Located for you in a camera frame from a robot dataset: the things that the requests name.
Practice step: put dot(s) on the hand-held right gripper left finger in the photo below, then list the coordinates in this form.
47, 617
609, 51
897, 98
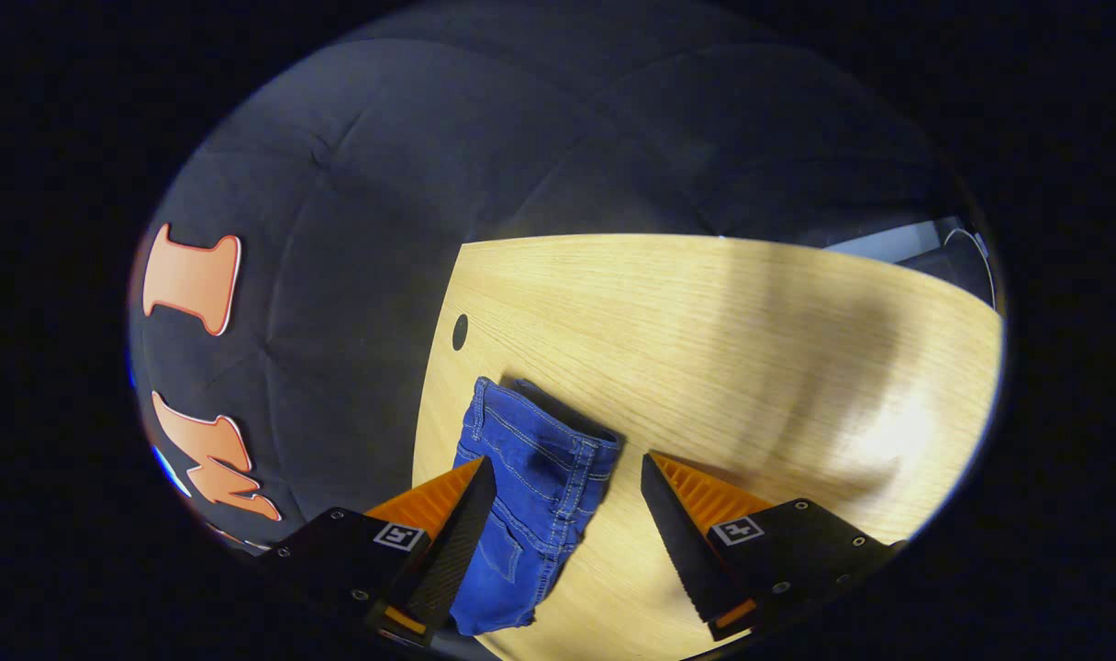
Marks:
457, 551

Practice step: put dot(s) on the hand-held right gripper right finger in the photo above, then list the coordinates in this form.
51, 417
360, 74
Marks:
677, 542

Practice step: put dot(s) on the blue denim jeans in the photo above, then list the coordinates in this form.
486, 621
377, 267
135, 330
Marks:
530, 477

